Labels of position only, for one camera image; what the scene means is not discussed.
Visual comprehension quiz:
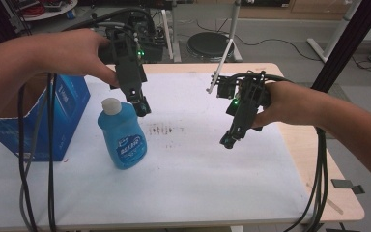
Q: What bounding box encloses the blue bottle with white cap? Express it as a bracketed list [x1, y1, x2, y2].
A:
[97, 97, 149, 171]

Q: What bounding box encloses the white round table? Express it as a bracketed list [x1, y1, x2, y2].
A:
[21, 0, 79, 23]

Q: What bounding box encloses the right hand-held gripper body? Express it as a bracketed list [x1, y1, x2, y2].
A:
[215, 71, 272, 143]

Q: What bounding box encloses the white table mat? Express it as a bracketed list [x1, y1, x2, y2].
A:
[0, 72, 314, 230]

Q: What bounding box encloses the black tape piece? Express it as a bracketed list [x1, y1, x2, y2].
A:
[330, 178, 366, 196]

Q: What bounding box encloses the black cable bundle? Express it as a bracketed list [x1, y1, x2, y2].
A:
[16, 72, 59, 232]
[283, 127, 330, 232]

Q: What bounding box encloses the black round stool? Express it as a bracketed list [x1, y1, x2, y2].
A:
[185, 31, 237, 62]

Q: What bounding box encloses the black floor cable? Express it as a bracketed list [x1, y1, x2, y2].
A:
[194, 18, 324, 63]

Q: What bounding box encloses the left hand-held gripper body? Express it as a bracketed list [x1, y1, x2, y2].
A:
[97, 28, 149, 104]

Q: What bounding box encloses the white thin rod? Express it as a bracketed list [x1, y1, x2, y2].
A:
[205, 38, 235, 95]

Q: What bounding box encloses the white desk leg frame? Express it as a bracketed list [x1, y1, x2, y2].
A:
[159, 0, 243, 64]

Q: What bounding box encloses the black metal stand post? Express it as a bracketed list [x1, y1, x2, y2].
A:
[310, 0, 371, 95]

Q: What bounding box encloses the blue cardboard box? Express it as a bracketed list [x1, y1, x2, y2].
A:
[0, 73, 92, 162]

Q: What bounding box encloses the person's left hand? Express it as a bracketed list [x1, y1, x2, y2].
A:
[37, 28, 121, 89]

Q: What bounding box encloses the white metal stand leg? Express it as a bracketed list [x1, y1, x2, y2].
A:
[306, 0, 363, 64]

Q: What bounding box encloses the person's right hand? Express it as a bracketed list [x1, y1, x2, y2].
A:
[251, 80, 307, 129]

